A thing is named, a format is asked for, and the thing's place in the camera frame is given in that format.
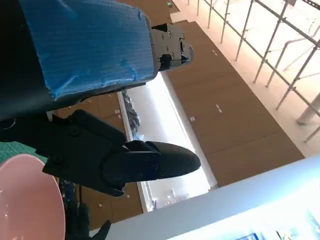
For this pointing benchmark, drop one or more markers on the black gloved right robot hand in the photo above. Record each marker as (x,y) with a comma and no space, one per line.
(77,225)

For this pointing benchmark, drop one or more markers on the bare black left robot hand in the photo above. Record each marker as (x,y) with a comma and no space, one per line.
(87,45)

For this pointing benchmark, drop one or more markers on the pink bowl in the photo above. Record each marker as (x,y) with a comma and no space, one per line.
(25,200)

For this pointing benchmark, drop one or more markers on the green cutting mat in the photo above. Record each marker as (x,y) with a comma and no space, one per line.
(15,148)

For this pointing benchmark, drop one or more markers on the white desk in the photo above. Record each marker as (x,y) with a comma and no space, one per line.
(225,212)

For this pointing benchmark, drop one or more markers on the white metal frame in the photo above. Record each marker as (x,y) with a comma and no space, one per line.
(308,112)

